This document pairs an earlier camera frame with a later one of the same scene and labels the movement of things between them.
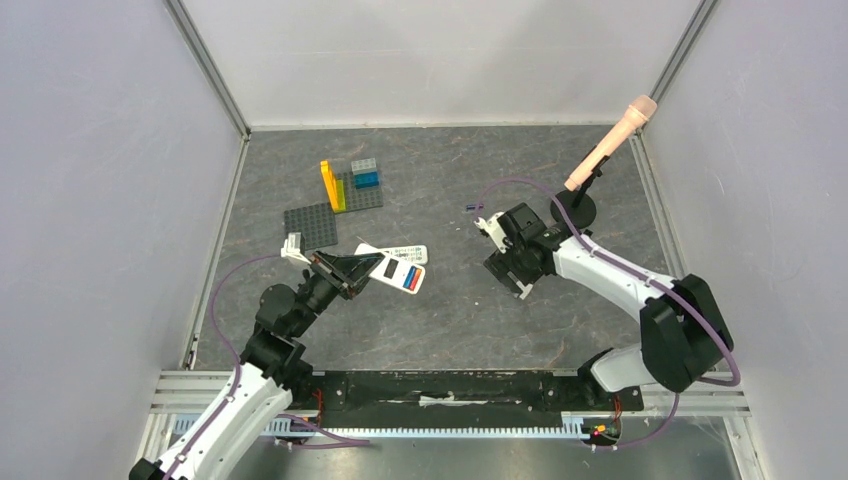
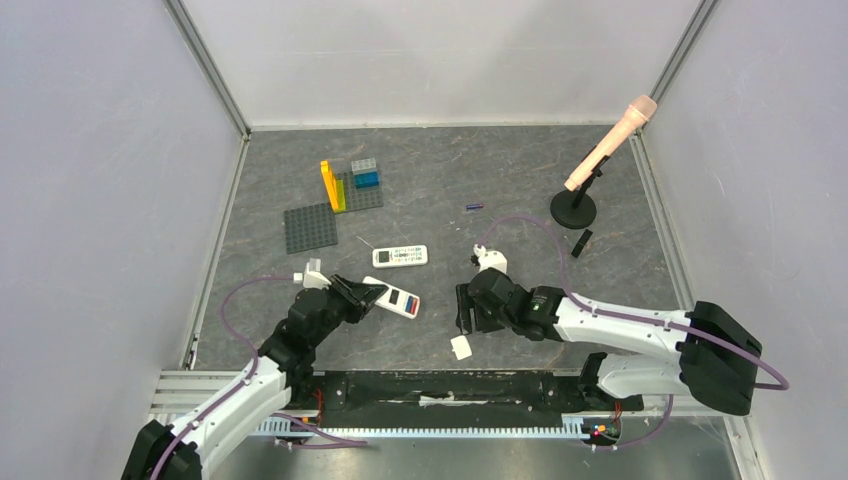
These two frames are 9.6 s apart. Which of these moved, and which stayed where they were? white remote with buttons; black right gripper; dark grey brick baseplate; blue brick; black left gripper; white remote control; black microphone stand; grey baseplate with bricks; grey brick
Moved: white remote control; black left gripper; black right gripper
Stayed: grey baseplate with bricks; blue brick; grey brick; white remote with buttons; black microphone stand; dark grey brick baseplate
